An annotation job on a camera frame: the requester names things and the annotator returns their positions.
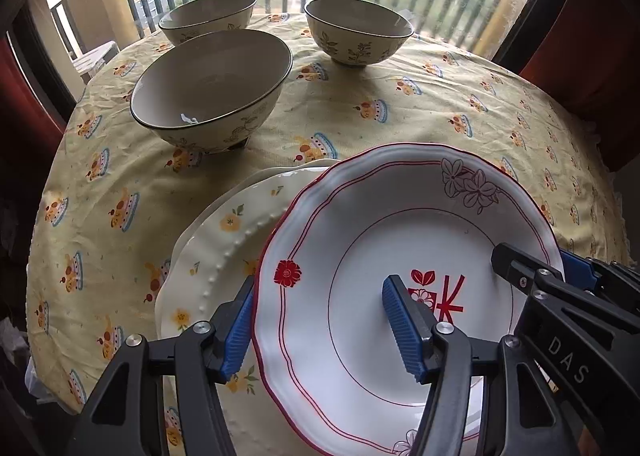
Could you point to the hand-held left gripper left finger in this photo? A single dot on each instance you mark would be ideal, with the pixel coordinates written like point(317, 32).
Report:
point(235, 336)

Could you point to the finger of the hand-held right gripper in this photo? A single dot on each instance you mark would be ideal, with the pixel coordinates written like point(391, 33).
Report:
point(580, 266)
point(520, 271)

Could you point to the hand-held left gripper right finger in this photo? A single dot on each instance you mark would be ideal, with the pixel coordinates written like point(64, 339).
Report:
point(405, 331)

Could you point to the ribbed beaded yellow-flower plate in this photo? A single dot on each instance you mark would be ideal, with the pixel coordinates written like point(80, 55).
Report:
point(225, 241)

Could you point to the red-rimmed white plate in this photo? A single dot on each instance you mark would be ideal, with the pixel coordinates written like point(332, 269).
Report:
point(350, 236)

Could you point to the large scalloped yellow-flower plate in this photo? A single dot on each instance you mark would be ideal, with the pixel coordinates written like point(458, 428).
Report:
point(295, 167)

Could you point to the cream floral bowl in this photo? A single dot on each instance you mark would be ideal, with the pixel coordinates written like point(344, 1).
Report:
point(350, 20)
point(210, 15)
point(210, 85)

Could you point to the yellow printed tablecloth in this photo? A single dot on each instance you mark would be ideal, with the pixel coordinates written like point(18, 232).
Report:
point(425, 110)

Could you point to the red curtain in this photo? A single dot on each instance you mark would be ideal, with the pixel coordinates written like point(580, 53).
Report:
point(20, 100)
point(575, 60)

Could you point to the white balcony chair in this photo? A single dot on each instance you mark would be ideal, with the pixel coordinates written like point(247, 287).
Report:
point(95, 60)

